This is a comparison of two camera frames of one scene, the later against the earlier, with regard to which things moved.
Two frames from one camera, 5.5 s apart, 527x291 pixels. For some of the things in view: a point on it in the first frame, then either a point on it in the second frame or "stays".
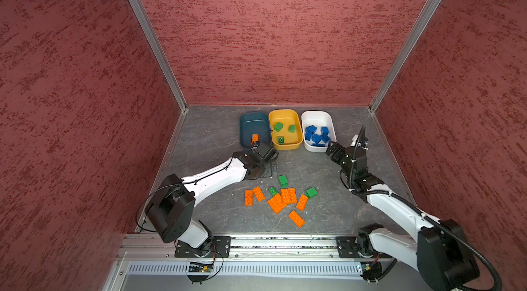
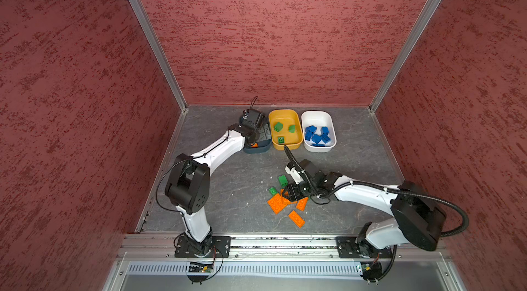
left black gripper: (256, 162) → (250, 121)
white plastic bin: (318, 129) stays
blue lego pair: (309, 131) stays
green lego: (278, 126) stays
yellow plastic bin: (286, 129) stays
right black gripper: (340, 150) → (292, 192)
